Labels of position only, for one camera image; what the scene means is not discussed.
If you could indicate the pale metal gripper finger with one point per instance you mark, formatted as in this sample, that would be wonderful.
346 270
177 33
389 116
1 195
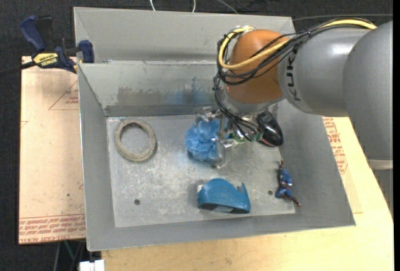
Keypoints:
204 113
223 148

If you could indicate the blue mesh bath sponge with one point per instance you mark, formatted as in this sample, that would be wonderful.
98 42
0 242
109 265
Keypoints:
200 140

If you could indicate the blue and red toy figure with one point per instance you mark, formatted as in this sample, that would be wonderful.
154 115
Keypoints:
285 179

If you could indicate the grey metal bin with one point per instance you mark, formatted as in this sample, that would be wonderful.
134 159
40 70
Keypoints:
156 188

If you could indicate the brown cardboard board red print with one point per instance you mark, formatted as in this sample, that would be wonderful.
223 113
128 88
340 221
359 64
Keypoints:
50 154

